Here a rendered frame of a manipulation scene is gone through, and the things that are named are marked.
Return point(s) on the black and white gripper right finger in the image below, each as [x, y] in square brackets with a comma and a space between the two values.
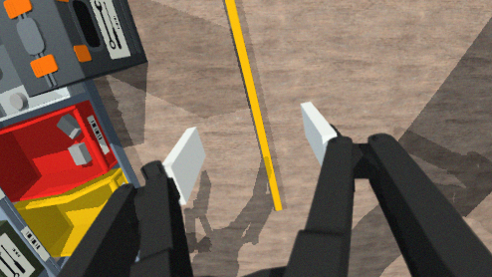
[433, 238]

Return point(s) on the yellow open bin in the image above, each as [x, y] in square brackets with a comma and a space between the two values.
[60, 227]

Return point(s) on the red bin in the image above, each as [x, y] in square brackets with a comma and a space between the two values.
[34, 157]

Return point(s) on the blue-grey metal shelf rack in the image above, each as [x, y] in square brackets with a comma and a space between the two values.
[9, 211]

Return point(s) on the grey open bin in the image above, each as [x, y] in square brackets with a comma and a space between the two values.
[11, 84]

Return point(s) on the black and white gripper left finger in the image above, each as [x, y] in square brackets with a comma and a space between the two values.
[110, 246]

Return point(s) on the yellow bar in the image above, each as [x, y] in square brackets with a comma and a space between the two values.
[237, 32]

